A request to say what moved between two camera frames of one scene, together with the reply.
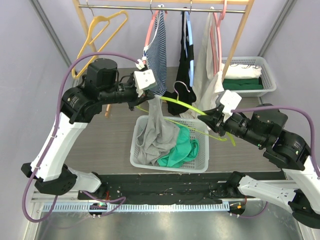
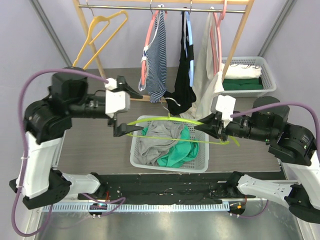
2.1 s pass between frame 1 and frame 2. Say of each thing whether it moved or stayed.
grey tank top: moved
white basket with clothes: stayed
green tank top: stayed
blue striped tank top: stayed
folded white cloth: stayed
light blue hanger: stayed
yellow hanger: stayed
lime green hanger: moved
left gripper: moved
